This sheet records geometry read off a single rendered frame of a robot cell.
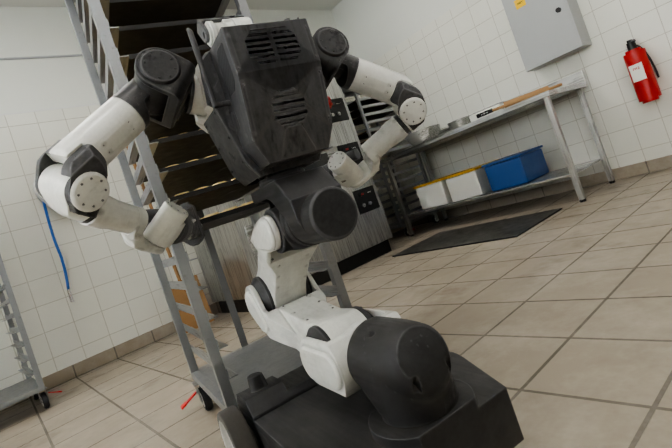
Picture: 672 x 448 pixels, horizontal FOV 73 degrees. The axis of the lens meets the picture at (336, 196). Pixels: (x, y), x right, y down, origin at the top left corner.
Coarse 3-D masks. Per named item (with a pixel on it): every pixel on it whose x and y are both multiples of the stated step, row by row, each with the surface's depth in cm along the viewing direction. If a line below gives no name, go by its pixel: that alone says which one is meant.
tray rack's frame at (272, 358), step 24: (72, 0) 186; (72, 24) 186; (96, 72) 186; (216, 264) 196; (168, 288) 184; (240, 336) 196; (192, 360) 184; (240, 360) 176; (264, 360) 165; (288, 360) 156; (192, 384) 177; (216, 384) 157; (240, 384) 148
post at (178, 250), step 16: (96, 0) 132; (96, 16) 131; (112, 48) 132; (112, 64) 131; (144, 144) 131; (144, 160) 130; (160, 192) 131; (176, 256) 130; (192, 288) 130; (192, 304) 130; (208, 320) 131; (208, 336) 130; (208, 352) 130; (224, 368) 131; (224, 384) 130; (224, 400) 130
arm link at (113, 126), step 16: (96, 112) 90; (112, 112) 90; (128, 112) 92; (80, 128) 87; (96, 128) 88; (112, 128) 89; (128, 128) 92; (144, 128) 97; (64, 144) 85; (80, 144) 86; (96, 144) 87; (112, 144) 90; (128, 144) 94; (48, 160) 88; (64, 160) 86; (80, 160) 83; (96, 160) 86; (112, 160) 92; (80, 176) 83; (96, 176) 86; (80, 192) 83; (96, 192) 86; (80, 208) 84; (96, 208) 87
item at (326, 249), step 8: (240, 0) 153; (248, 8) 154; (248, 16) 153; (320, 248) 154; (328, 248) 152; (328, 256) 152; (336, 264) 153; (328, 272) 154; (336, 272) 152; (336, 280) 152; (344, 288) 152; (344, 296) 152; (344, 304) 151
